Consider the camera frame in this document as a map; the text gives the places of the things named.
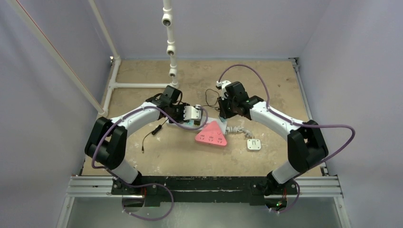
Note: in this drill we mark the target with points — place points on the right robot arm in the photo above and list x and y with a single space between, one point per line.
306 146

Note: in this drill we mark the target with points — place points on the white square plug adapter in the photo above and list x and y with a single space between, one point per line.
253 144

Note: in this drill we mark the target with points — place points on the black power adapter with switch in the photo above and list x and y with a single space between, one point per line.
153 132

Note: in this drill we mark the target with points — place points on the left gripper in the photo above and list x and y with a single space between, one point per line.
180 118

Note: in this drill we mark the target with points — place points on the pink triangular power socket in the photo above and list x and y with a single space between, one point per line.
212 134

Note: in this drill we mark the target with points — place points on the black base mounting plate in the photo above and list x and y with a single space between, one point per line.
254 190

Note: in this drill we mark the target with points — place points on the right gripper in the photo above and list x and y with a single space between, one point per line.
224 109

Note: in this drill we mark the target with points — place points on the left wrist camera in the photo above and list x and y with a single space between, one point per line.
192 113

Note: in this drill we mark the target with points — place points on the white multicolour power strip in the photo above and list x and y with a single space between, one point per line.
191 124

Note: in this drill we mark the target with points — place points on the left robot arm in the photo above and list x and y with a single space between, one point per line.
106 145

